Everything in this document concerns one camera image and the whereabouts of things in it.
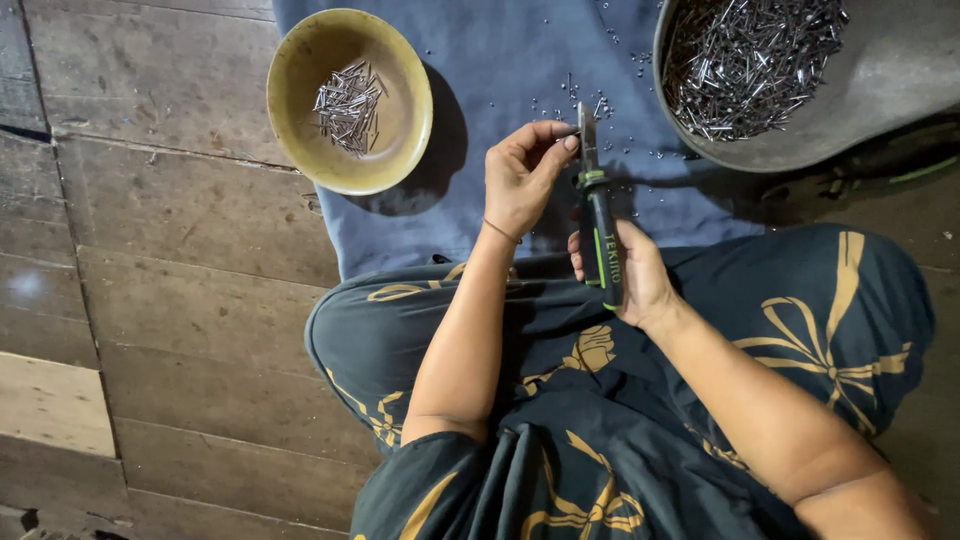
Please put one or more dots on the yellow round bowl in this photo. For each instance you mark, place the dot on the yellow round bowl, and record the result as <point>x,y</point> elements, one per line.
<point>349,101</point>

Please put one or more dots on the person's left hand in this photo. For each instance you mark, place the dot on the person's left hand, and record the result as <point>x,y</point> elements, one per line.
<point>519,184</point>

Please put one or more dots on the pile of cut nail shafts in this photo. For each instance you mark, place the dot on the pile of cut nail shafts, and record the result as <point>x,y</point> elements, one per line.
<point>349,107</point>

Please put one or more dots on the thin wrist band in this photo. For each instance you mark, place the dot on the thin wrist band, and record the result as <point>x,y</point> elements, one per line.
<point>501,231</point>

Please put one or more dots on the person's right hand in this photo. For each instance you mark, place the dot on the person's right hand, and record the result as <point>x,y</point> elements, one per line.
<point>643,277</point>

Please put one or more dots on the grey metal basin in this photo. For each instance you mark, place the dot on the grey metal basin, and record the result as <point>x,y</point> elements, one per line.
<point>817,82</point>

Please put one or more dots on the heap of steel nails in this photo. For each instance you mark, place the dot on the heap of steel nails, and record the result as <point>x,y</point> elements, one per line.
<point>746,67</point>

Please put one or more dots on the scattered cut nail heads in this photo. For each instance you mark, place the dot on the scattered cut nail heads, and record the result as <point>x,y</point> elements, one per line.
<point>600,97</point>

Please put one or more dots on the dark gold-patterned clothing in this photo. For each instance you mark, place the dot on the dark gold-patterned clothing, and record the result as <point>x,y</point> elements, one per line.
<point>615,405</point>

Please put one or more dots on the blue cloth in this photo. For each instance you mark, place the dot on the blue cloth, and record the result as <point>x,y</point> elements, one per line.
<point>525,112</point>

